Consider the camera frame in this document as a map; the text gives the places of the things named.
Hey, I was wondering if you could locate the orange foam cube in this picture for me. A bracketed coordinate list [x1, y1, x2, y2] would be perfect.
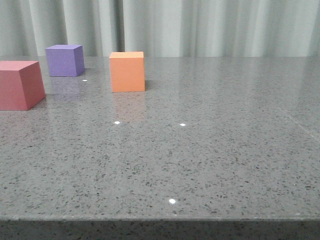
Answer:
[109, 51, 146, 93]

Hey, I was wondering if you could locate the pale green curtain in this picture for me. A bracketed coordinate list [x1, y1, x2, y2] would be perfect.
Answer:
[0, 0, 320, 57]

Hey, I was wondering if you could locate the purple foam cube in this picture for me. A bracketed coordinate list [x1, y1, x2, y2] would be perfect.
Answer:
[45, 44, 85, 77]

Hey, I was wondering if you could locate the red foam cube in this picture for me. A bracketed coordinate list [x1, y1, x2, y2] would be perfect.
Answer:
[0, 60, 46, 111]

